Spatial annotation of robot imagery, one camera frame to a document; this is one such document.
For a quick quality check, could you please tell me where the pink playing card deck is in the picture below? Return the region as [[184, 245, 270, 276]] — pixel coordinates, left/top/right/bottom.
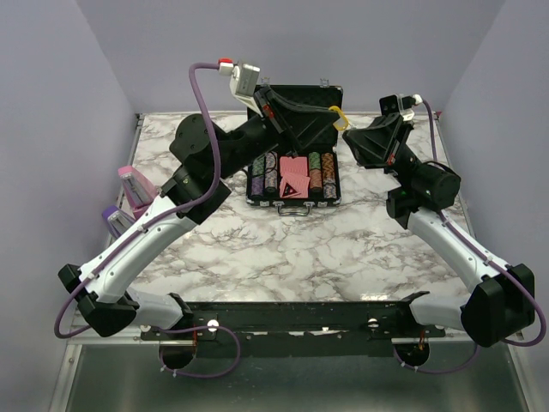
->
[[279, 156, 309, 177]]

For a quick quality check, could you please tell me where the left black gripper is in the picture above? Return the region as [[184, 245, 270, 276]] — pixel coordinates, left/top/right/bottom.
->
[[213, 85, 339, 180]]

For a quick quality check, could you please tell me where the purple poker chip stack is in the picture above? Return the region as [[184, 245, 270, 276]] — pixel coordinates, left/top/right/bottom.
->
[[250, 175, 264, 198]]

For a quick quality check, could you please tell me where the yellow key tag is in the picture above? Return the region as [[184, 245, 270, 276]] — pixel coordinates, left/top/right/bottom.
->
[[329, 106, 350, 131]]

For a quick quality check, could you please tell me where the grey poker chip stack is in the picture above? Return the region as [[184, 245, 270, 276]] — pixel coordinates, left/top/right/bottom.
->
[[264, 152, 278, 193]]

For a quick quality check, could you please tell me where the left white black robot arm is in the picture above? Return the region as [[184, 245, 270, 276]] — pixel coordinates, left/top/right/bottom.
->
[[58, 86, 343, 339]]

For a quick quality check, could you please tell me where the pink metronome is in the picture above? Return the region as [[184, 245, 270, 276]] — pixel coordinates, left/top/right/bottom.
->
[[118, 166, 157, 219]]

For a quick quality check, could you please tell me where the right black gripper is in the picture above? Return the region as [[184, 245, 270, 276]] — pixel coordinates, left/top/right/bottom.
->
[[342, 112, 423, 191]]

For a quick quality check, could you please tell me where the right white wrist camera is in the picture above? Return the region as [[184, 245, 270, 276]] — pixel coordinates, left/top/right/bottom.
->
[[379, 94, 424, 121]]

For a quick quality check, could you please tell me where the aluminium extrusion frame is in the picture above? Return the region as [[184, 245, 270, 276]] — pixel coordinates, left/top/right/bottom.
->
[[68, 311, 149, 344]]

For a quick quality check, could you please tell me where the black poker chip case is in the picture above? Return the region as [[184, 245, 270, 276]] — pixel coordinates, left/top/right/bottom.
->
[[245, 76, 344, 215]]

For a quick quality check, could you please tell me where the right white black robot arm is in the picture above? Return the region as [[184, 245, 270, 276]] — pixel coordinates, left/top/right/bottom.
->
[[342, 112, 539, 348]]

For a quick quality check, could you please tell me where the purple metronome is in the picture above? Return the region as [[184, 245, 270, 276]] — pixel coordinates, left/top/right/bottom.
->
[[101, 205, 135, 239]]

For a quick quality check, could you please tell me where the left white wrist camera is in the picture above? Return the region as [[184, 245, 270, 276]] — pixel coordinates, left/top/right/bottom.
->
[[229, 62, 261, 113]]

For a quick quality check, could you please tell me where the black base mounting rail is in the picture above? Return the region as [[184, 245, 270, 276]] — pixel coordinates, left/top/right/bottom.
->
[[141, 300, 445, 358]]

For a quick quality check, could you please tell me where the black triangle dealer button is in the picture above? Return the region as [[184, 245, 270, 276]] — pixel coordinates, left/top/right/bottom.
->
[[281, 183, 299, 198]]

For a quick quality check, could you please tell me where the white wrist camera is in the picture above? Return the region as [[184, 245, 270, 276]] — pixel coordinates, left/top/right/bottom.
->
[[379, 94, 424, 121], [229, 62, 261, 113]]

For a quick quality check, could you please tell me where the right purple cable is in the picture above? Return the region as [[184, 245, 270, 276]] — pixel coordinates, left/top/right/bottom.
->
[[393, 98, 540, 374]]

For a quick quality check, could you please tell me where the orange poker chip stack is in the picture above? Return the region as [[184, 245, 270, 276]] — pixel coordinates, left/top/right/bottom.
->
[[321, 153, 335, 182]]

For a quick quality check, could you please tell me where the green poker chip stack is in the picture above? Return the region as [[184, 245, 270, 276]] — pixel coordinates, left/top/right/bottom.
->
[[251, 155, 265, 178]]

